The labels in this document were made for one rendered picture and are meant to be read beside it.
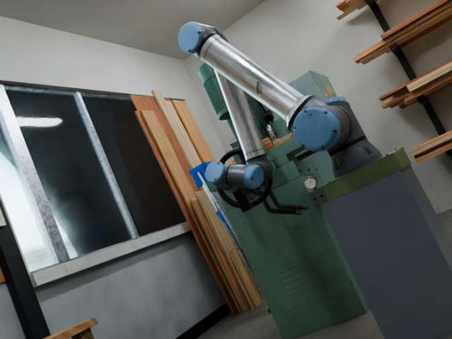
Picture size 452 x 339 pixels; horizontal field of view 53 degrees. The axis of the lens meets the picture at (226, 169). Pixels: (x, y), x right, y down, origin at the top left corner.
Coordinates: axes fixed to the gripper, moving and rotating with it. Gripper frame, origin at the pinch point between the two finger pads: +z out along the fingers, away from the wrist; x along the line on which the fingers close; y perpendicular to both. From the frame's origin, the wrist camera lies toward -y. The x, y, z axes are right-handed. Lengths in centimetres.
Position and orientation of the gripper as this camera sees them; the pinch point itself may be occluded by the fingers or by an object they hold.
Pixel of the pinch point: (253, 198)
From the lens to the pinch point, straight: 206.2
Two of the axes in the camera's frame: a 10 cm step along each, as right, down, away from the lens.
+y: -2.6, -8.6, 4.5
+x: -8.5, 4.2, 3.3
